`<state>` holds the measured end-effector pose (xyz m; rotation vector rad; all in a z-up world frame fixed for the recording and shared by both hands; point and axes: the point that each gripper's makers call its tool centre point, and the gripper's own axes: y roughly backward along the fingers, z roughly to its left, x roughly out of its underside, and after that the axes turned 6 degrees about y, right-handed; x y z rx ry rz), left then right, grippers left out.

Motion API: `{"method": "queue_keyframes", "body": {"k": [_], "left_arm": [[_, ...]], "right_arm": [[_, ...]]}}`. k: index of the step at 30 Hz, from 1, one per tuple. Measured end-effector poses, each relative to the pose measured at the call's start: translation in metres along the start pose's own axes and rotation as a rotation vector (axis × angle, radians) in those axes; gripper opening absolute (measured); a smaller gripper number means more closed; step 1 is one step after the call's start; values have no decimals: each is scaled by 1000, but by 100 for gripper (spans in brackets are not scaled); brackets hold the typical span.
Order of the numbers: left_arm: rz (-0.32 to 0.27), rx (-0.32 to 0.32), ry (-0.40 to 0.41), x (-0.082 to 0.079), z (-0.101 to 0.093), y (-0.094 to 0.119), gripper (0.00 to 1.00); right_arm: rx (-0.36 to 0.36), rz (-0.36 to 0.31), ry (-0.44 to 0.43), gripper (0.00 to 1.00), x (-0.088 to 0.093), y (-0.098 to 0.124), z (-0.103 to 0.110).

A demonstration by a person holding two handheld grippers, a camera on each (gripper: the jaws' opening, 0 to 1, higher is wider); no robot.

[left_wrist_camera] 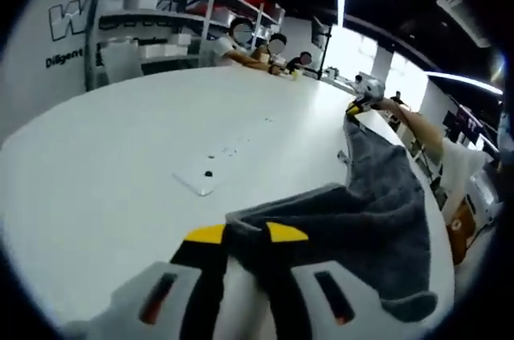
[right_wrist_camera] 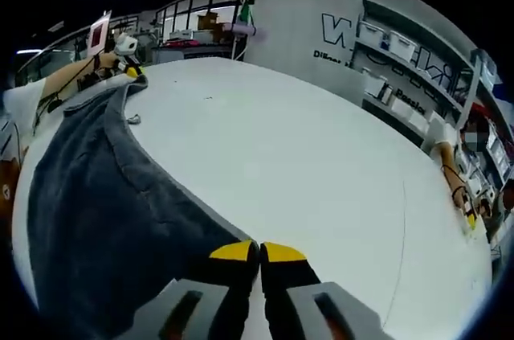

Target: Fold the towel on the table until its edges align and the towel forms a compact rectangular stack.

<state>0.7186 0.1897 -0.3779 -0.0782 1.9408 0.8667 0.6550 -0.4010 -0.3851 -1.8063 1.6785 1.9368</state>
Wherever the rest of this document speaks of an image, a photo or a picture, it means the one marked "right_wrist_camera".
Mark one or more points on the dark grey towel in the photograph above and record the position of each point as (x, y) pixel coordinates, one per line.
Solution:
(100, 203)

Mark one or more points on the green hanging cloth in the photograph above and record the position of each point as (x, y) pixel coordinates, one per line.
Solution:
(245, 12)

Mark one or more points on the person's left hand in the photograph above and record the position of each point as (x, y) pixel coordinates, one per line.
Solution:
(107, 62)

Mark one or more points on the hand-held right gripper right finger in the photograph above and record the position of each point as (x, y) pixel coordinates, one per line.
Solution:
(305, 296)

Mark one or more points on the grey metal shelf rack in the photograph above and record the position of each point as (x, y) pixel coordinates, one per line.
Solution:
(433, 74)

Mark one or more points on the white lettered partition panel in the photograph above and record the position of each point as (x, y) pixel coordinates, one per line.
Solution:
(297, 22)

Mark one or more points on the white table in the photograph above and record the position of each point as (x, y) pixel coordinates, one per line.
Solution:
(301, 155)

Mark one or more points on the pale purple roll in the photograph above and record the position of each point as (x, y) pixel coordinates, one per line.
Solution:
(253, 31)

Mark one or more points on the large white display screen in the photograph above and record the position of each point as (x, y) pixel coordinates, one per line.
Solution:
(98, 34)

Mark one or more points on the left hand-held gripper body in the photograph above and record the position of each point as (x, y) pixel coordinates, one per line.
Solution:
(126, 48)

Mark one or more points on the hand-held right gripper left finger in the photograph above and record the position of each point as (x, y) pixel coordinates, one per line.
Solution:
(225, 287)

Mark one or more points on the row of white storage bins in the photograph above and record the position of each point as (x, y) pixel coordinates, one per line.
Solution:
(385, 40)

